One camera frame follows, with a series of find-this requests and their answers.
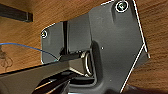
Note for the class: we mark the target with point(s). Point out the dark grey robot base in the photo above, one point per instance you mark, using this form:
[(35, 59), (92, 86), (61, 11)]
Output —
[(113, 40)]

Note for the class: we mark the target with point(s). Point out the dark furniture foot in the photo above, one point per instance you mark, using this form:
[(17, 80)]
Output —
[(15, 12)]

